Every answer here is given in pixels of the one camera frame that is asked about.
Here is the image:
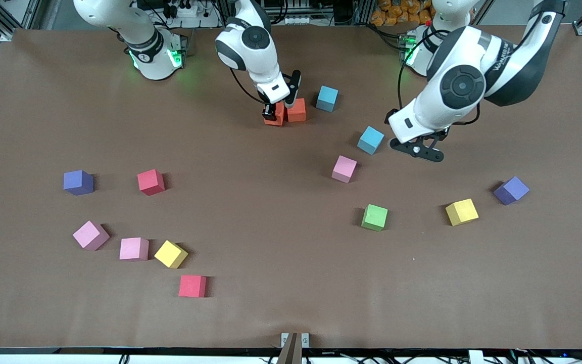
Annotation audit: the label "green foam block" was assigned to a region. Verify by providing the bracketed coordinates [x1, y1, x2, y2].
[361, 204, 389, 232]

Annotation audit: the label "purple foam block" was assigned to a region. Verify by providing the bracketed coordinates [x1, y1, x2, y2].
[63, 170, 95, 196]
[493, 176, 530, 206]

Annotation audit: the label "yellow foam block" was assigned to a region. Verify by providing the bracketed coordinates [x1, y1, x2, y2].
[154, 240, 189, 269]
[445, 198, 479, 226]

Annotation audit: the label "orange snack bags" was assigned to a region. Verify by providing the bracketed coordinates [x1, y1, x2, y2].
[371, 0, 434, 27]

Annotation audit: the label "white power strip with plugs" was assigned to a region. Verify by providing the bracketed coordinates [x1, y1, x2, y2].
[162, 0, 201, 19]

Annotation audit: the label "pink foam block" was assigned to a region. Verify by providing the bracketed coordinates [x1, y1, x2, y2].
[119, 237, 150, 262]
[72, 220, 111, 251]
[331, 155, 358, 184]

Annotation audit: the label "blue foam block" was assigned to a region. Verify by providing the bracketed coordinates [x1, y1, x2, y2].
[316, 85, 339, 113]
[357, 126, 385, 155]

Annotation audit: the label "grey table edge bracket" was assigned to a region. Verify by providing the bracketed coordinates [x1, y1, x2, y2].
[277, 332, 310, 364]

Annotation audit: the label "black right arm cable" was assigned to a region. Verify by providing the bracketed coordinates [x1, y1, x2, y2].
[229, 67, 267, 105]

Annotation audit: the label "orange foam block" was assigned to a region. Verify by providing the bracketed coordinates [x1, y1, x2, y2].
[263, 101, 286, 126]
[286, 98, 307, 123]

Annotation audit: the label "red foam block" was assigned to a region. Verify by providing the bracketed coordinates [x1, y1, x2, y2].
[178, 275, 208, 298]
[137, 169, 166, 196]

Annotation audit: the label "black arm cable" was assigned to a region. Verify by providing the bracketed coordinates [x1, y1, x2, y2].
[229, 67, 267, 105]
[396, 29, 443, 111]

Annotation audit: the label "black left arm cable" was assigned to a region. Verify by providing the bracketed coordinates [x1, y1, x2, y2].
[396, 29, 443, 111]

